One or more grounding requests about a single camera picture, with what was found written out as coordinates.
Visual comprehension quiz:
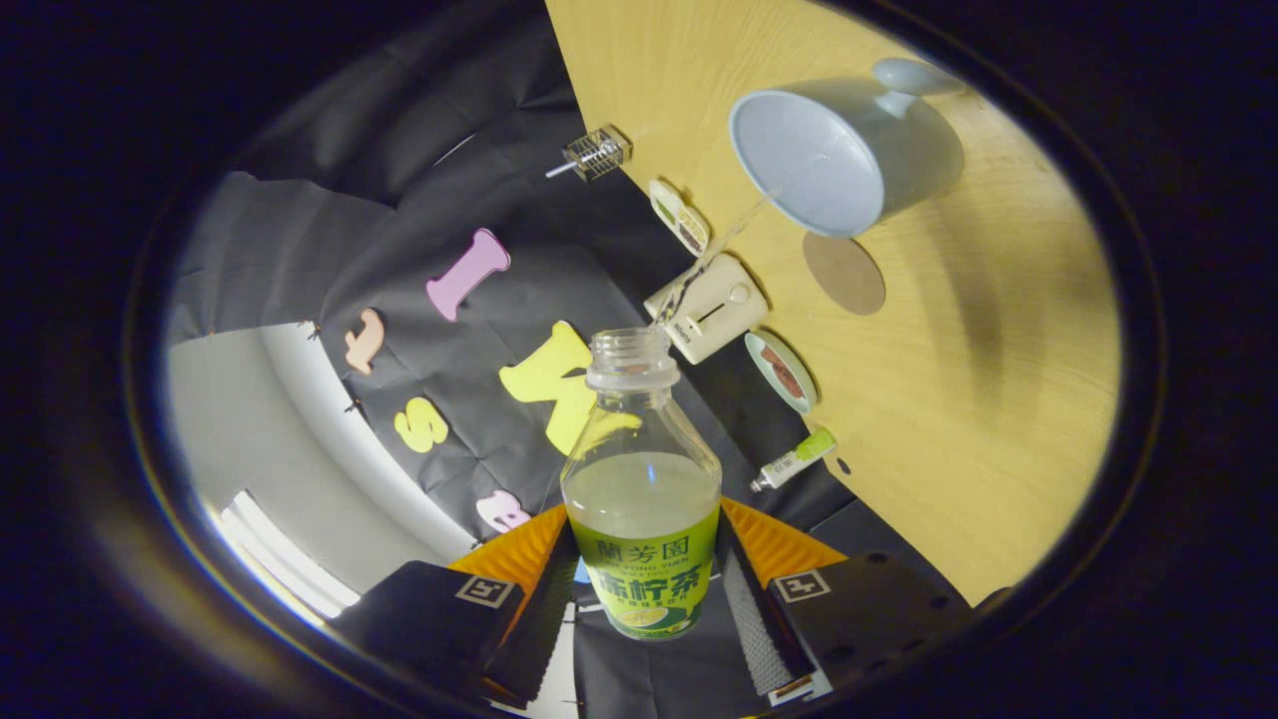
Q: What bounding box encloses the ceiling light panel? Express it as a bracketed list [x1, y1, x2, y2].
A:
[215, 489, 360, 620]

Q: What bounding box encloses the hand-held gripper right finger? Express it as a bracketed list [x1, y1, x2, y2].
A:
[715, 496, 974, 705]

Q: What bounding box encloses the small white green bottle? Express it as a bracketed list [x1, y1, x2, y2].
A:
[750, 427, 838, 492]

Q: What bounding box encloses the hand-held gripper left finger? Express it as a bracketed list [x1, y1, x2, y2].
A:
[329, 502, 580, 705]

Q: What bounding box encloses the wooden table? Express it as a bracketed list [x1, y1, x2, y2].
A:
[544, 0, 1122, 607]

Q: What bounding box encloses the white divided tray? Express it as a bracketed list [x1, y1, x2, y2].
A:
[649, 179, 710, 258]

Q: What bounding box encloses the cream toaster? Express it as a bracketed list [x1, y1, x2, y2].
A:
[644, 253, 770, 365]

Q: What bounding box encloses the round brown coaster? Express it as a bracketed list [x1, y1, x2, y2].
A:
[803, 232, 887, 317]

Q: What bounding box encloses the clear juice bottle green label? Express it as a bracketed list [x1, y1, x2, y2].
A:
[559, 328, 722, 640]

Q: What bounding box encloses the brown meat piece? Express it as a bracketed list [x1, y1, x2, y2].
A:
[761, 346, 806, 400]

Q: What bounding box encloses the white cup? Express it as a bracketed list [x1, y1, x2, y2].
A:
[728, 57, 966, 239]

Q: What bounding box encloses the pale green plate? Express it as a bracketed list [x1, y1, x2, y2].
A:
[744, 331, 819, 415]

